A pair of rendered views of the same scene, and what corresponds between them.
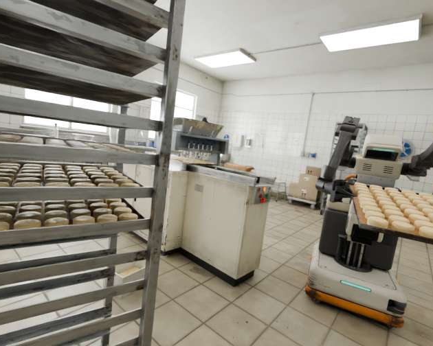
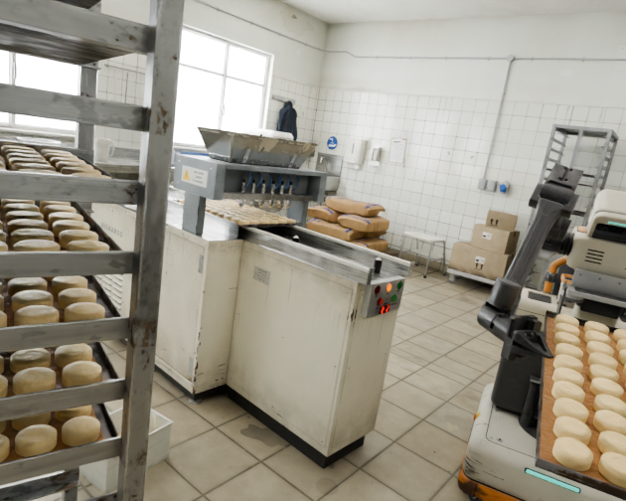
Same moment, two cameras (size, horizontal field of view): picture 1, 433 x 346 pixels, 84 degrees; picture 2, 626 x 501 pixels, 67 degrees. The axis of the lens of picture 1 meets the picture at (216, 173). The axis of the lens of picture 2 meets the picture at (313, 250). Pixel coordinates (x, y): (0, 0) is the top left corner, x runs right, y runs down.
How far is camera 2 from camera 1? 23 cm
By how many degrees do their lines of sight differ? 6
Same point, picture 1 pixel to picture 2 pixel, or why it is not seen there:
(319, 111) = (523, 97)
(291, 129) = (462, 132)
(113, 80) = (25, 189)
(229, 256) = (315, 413)
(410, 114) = not seen: outside the picture
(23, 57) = not seen: outside the picture
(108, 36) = (8, 99)
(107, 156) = (23, 337)
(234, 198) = (329, 304)
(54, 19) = not seen: outside the picture
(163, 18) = (135, 41)
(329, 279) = (504, 465)
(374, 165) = (608, 254)
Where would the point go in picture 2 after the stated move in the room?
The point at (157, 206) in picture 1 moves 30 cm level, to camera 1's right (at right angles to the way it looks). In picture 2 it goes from (133, 419) to (355, 452)
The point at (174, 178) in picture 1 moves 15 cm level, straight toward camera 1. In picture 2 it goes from (212, 254) to (210, 263)
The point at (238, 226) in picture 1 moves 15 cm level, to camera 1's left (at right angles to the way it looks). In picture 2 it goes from (334, 358) to (296, 353)
